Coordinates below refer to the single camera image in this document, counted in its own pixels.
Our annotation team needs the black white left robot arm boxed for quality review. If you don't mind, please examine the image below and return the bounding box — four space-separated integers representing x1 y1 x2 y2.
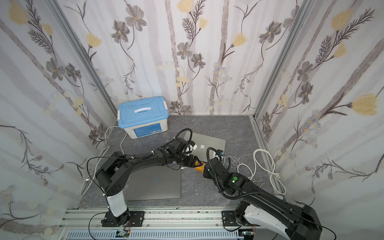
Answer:
90 128 203 227

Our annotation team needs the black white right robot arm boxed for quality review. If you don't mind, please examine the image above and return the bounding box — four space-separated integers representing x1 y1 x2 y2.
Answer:
203 148 323 240

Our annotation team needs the silver apple laptop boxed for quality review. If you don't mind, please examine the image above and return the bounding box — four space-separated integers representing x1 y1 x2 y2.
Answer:
192 133 226 163

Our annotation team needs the dark grey laptop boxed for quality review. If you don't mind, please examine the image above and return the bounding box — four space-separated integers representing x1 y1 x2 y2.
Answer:
124 164 182 201

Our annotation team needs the orange power strip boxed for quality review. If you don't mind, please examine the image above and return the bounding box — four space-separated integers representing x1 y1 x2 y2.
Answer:
194 161 206 173

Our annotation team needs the blue lid storage box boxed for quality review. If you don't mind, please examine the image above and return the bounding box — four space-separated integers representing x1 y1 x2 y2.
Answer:
117 96 169 139

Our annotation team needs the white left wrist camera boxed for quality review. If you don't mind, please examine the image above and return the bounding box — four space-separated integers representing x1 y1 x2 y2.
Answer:
186 143 197 152

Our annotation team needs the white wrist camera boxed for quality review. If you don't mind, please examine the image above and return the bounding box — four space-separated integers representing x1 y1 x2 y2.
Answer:
186 143 197 152
214 150 224 161

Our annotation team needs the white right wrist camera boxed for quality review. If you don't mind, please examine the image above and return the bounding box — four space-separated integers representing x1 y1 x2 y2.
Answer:
214 150 224 161

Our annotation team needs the white thick power cable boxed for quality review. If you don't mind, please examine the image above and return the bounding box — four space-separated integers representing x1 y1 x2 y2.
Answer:
236 148 287 196

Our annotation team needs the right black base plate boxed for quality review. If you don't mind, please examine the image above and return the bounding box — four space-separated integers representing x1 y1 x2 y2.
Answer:
221 211 242 228

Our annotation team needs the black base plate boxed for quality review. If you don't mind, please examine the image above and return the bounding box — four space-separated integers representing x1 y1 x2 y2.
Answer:
101 210 145 227
221 211 242 228

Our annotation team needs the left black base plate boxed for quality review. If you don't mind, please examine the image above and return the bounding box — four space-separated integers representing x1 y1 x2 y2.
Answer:
101 210 145 227

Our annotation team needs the white cable left side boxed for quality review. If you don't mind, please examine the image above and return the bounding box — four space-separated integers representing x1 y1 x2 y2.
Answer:
80 125 128 197

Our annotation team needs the aluminium rail frame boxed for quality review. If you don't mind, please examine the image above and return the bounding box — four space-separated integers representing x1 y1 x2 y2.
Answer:
53 206 286 240

